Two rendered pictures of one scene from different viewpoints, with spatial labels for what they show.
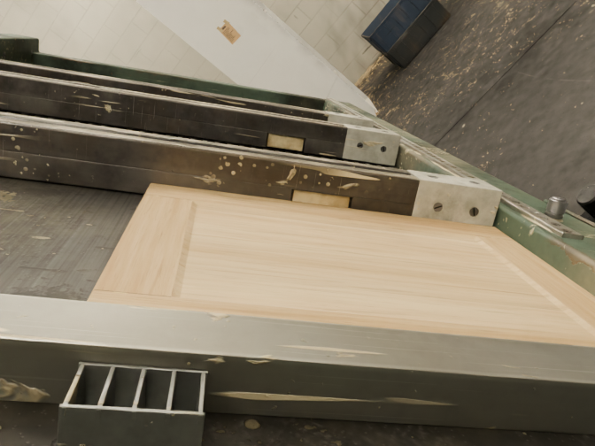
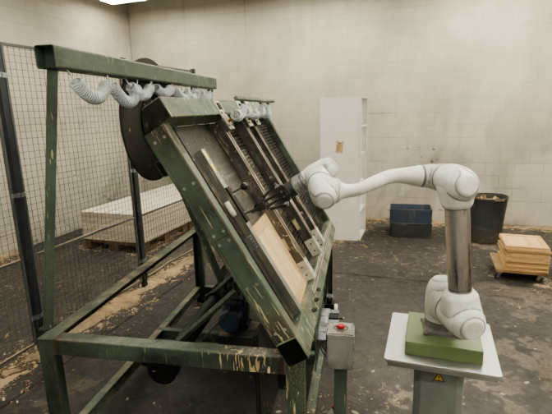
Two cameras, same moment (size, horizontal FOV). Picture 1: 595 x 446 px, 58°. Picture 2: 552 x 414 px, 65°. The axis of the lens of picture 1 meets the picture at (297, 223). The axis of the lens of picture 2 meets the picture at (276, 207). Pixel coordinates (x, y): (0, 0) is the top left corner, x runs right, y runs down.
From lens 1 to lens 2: 1.86 m
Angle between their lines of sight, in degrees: 5
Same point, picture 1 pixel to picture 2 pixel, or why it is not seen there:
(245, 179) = (278, 228)
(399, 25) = (407, 218)
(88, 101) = (268, 172)
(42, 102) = (259, 162)
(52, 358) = (249, 232)
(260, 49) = (343, 166)
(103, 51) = (287, 88)
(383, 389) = (268, 264)
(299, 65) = not seen: hidden behind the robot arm
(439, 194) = (304, 265)
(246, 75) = not seen: hidden behind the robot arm
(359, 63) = (380, 212)
